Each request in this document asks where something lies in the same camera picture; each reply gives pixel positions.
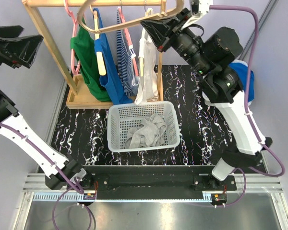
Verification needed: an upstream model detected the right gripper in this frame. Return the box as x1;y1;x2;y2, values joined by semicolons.
141;7;213;76

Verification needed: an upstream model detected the beige wooden hanger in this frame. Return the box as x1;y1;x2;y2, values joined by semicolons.
77;0;184;34

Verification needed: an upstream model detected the grey tank top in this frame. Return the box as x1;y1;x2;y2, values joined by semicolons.
124;114;168;149

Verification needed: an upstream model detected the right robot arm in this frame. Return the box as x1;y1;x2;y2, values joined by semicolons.
141;9;273;190

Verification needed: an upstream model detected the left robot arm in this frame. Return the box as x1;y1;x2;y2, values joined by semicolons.
0;25;94;194

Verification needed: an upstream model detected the white-top hanger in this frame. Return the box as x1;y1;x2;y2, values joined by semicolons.
144;0;154;20

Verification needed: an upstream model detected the pink striped-top hanger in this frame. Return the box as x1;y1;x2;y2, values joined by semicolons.
118;7;139;76

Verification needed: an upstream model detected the blue white striped tank top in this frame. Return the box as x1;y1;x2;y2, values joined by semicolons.
116;9;140;97

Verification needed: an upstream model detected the pink plastic hanger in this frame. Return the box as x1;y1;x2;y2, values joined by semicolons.
64;0;81;75

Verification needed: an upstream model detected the cream wooden hanger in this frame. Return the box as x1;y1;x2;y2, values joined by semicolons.
89;5;107;76

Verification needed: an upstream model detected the green tank top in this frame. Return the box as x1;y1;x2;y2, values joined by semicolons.
70;26;110;102

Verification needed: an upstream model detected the wooden clothes rack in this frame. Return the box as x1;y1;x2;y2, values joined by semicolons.
22;0;167;109

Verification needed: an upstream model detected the blue cloth in bin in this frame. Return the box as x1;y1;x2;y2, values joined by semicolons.
229;59;255;105

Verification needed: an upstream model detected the white perforated plastic basket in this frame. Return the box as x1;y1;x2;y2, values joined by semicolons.
107;101;180;152

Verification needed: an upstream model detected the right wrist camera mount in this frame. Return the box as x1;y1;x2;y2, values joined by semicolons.
182;0;214;30

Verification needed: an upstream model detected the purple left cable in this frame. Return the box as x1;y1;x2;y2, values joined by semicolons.
0;119;96;230

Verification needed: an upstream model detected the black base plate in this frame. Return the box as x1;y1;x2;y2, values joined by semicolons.
84;165;247;202

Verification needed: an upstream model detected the aluminium rail frame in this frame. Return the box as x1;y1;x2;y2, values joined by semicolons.
14;173;288;230

